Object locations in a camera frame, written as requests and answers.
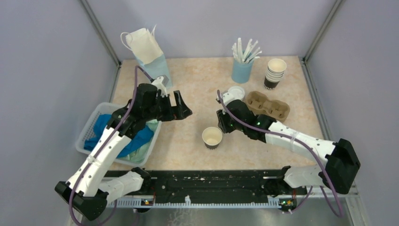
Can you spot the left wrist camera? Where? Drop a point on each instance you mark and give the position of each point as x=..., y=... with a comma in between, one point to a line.
x=160, y=82

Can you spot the stack of white cup lids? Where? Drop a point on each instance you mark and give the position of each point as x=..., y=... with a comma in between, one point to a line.
x=238, y=92

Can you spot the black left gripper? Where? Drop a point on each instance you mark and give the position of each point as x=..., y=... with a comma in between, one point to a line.
x=179, y=112

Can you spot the brown cardboard cup carrier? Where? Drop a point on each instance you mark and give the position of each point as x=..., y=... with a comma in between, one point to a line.
x=259, y=103

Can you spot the mint green cloth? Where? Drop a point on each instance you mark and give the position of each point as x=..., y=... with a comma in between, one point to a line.
x=140, y=154

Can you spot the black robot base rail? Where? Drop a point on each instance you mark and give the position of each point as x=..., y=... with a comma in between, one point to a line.
x=216, y=186

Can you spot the light blue paper bag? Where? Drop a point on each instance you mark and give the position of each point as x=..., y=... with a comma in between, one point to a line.
x=148, y=54

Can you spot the black paper coffee cup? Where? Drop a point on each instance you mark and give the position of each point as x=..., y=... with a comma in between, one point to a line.
x=212, y=137

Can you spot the white wrapped straws bundle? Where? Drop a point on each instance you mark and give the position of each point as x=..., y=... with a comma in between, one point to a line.
x=247, y=54

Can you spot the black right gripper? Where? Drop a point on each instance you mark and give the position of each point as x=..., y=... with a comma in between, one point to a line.
x=222, y=117

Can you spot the stack of paper cups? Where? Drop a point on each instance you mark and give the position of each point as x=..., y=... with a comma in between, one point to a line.
x=274, y=73

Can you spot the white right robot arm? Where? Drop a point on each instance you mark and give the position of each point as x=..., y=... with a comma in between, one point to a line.
x=337, y=163

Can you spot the blue cloth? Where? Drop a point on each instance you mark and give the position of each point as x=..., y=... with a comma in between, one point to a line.
x=98, y=128

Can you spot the blue cylindrical straw holder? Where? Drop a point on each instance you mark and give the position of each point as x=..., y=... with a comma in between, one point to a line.
x=241, y=72

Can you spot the white plastic basket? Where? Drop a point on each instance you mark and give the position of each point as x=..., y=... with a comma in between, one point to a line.
x=87, y=133

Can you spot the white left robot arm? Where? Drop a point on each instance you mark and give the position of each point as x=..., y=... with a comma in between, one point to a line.
x=84, y=191

